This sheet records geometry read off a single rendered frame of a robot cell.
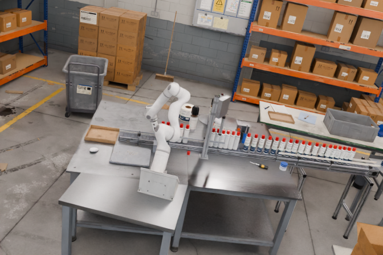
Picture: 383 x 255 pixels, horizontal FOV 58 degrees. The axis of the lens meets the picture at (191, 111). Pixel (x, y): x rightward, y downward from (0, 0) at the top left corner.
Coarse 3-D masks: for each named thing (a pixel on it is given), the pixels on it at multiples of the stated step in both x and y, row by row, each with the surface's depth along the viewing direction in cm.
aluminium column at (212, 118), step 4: (216, 96) 323; (216, 100) 324; (216, 104) 325; (212, 108) 327; (216, 108) 327; (212, 112) 328; (212, 116) 330; (212, 120) 333; (208, 124) 337; (212, 124) 334; (208, 128) 336; (212, 128) 336; (208, 132) 337; (208, 136) 340; (208, 140) 341; (204, 144) 344; (208, 144) 343; (204, 148) 345; (204, 152) 347; (204, 156) 350
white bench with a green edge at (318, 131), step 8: (264, 104) 519; (272, 104) 525; (264, 112) 491; (288, 112) 507; (296, 112) 512; (304, 112) 518; (264, 120) 466; (272, 120) 471; (296, 120) 485; (320, 120) 500; (272, 128) 468; (280, 128) 466; (288, 128) 458; (296, 128) 461; (304, 128) 465; (312, 128) 470; (320, 128) 474; (312, 136) 463; (320, 136) 456; (328, 136) 455; (336, 136) 460; (376, 136) 483; (344, 144) 460; (352, 144) 453; (360, 144) 451; (368, 144) 454; (376, 144) 459; (376, 152) 457; (376, 184) 490; (376, 192) 483
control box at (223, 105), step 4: (220, 96) 331; (224, 96) 333; (228, 96) 335; (220, 100) 323; (224, 100) 325; (228, 100) 333; (220, 104) 325; (224, 104) 328; (228, 104) 337; (220, 108) 326; (224, 108) 332; (216, 112) 329; (220, 112) 327; (224, 112) 336; (216, 116) 331; (220, 116) 331
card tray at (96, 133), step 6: (90, 126) 360; (96, 126) 364; (102, 126) 364; (90, 132) 355; (96, 132) 358; (102, 132) 360; (108, 132) 362; (114, 132) 364; (84, 138) 340; (90, 138) 340; (96, 138) 341; (102, 138) 349; (108, 138) 351; (114, 138) 352
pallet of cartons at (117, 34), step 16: (80, 16) 627; (96, 16) 626; (112, 16) 624; (128, 16) 640; (144, 16) 674; (80, 32) 640; (96, 32) 638; (112, 32) 636; (128, 32) 634; (144, 32) 707; (80, 48) 653; (96, 48) 651; (112, 48) 649; (128, 48) 646; (112, 64) 662; (128, 64) 659; (112, 80) 675; (128, 80) 672
